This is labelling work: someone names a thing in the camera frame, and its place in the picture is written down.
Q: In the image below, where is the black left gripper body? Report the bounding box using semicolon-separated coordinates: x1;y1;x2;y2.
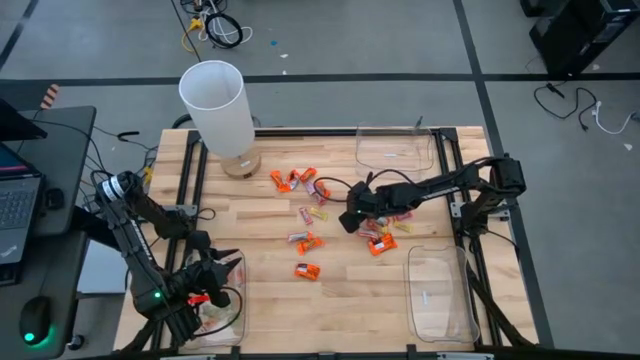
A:
174;230;232;309

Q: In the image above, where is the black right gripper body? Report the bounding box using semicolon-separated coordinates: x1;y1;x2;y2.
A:
339;180;384;234

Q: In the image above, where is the green clear-wrapped candy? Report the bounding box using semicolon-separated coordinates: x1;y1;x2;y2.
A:
204;305;236;326

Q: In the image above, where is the red candy packets right pile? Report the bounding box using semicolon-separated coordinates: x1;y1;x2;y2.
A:
114;127;539;360

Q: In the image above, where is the clear plastic bin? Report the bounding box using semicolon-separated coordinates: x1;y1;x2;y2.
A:
402;243;481;345
178;249;251;354
354;122;435;181

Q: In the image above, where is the grey panel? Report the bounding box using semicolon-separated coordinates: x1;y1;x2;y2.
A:
77;239;132;295

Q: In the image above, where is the white shade wooden base lamp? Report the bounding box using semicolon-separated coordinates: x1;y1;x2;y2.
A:
177;59;263;180

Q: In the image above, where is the small black desk device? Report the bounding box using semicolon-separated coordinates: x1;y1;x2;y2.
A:
43;187;65;211

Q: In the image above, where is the black computer mouse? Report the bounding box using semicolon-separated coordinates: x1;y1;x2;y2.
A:
18;295;52;347

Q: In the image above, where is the black desk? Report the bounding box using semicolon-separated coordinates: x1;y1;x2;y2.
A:
0;104;139;360

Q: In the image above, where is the grey laptop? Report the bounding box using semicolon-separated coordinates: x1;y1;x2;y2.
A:
0;142;45;266

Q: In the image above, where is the orange black striped block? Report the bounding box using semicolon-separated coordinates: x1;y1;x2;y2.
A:
39;83;60;110

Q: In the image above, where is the black monitor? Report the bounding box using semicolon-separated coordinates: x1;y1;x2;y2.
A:
0;97;49;142

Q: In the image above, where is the black computer tower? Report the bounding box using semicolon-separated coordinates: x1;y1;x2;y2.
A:
528;0;640;76

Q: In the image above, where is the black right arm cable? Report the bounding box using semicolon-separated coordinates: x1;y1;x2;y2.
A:
312;168;419;204

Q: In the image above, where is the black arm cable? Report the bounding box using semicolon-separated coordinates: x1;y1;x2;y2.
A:
199;285;245;337
312;168;419;204

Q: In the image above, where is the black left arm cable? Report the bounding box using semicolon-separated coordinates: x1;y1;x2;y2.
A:
199;285;245;337

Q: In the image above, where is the black cable coil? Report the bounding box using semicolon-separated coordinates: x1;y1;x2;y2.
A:
203;10;245;50

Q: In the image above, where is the black floor cable with plug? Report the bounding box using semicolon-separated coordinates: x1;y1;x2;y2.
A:
532;82;599;132

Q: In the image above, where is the yellow plug cable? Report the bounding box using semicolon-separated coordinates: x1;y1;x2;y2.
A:
180;17;205;54

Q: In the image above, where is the white floor cable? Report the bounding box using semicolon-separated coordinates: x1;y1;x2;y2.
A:
591;99;640;136

